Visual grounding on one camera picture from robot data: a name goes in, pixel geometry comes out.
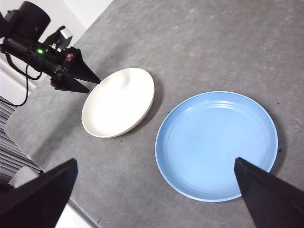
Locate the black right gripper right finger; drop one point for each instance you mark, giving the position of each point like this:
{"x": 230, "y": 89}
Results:
{"x": 273, "y": 202}

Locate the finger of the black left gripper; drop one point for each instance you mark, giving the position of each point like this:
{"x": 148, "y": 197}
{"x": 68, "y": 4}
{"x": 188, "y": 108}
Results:
{"x": 80, "y": 70}
{"x": 69, "y": 85}

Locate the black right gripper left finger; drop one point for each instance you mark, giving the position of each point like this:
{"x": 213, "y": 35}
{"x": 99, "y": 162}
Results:
{"x": 40, "y": 204}

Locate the white round plate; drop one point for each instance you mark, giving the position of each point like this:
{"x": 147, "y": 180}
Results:
{"x": 114, "y": 111}

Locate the blue round plate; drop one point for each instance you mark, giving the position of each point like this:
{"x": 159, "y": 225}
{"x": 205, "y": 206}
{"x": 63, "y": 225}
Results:
{"x": 209, "y": 142}

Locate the grey ribbed panel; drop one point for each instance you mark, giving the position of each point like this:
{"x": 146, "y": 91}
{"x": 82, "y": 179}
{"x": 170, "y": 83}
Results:
{"x": 12, "y": 142}

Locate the pale grey camera box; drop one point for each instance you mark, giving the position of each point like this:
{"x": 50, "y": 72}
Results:
{"x": 65, "y": 34}

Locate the white camera with green light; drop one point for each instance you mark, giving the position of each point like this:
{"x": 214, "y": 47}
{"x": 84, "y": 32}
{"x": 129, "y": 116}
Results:
{"x": 23, "y": 175}

